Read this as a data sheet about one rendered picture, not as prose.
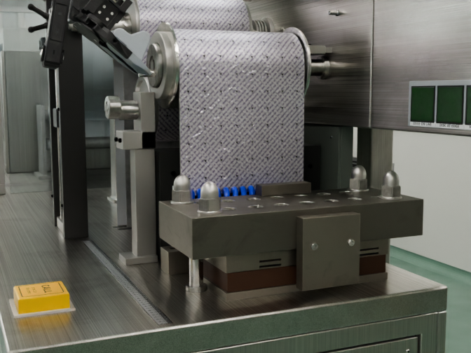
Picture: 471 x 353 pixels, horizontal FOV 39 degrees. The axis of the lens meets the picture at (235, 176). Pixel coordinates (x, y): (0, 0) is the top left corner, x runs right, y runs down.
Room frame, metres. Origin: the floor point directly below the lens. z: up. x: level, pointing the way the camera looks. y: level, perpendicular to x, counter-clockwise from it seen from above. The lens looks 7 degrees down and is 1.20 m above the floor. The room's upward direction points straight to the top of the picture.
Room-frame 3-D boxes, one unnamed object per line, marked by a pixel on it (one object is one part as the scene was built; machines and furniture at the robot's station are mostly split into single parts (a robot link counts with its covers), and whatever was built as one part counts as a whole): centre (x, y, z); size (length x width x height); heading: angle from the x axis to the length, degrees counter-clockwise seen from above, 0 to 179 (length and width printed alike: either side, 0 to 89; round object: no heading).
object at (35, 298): (0.92, 0.28, 0.91); 0.07 x 0.07 x 0.02; 23
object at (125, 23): (1.38, 0.25, 1.33); 0.06 x 0.06 x 0.06; 23
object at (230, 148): (1.16, -0.02, 1.08); 0.23 x 0.01 x 0.18; 113
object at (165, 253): (1.16, -0.01, 0.92); 0.28 x 0.04 x 0.04; 113
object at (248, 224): (1.06, -0.09, 1.00); 0.40 x 0.16 x 0.06; 113
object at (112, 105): (1.16, 0.21, 1.18); 0.04 x 0.02 x 0.04; 23
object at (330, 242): (0.98, -0.14, 0.96); 0.10 x 0.03 x 0.11; 113
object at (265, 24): (1.51, -0.04, 1.33); 0.07 x 0.07 x 0.07; 23
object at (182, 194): (1.04, 0.08, 1.05); 0.04 x 0.04 x 0.04
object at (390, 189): (1.08, -0.26, 1.05); 0.04 x 0.04 x 0.04
